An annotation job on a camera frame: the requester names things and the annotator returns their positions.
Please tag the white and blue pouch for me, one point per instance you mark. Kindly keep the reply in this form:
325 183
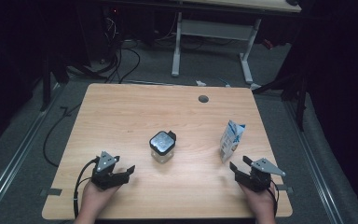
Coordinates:
230 141

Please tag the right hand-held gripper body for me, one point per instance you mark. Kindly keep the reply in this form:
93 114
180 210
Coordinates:
259 174

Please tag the person's left hand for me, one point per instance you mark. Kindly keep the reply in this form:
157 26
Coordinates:
94 200

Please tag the clear jar with black lid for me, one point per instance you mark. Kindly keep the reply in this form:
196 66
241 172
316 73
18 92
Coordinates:
162 143

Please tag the white paper scrap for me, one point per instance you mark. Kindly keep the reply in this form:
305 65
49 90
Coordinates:
200 83

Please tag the white-framed desk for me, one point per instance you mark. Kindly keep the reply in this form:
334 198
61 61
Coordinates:
214 29

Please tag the grey tape strip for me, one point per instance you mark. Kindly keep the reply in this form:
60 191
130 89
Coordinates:
287 188
51 192

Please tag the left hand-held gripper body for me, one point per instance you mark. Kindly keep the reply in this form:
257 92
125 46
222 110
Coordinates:
105 163

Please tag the black stand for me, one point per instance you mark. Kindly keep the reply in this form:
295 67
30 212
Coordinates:
46 87
300 102

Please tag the person's right hand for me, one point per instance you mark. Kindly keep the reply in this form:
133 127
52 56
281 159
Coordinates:
262 202

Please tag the metal floor rail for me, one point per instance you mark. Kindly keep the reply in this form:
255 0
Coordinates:
313 161
18 152

